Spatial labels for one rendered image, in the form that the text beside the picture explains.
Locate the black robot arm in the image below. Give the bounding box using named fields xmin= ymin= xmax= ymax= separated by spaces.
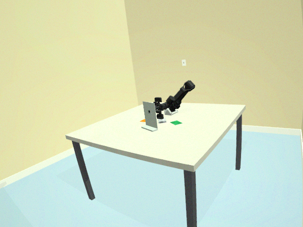
xmin=165 ymin=80 xmax=195 ymax=112

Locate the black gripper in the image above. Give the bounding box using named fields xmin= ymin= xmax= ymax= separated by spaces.
xmin=154 ymin=97 xmax=167 ymax=119

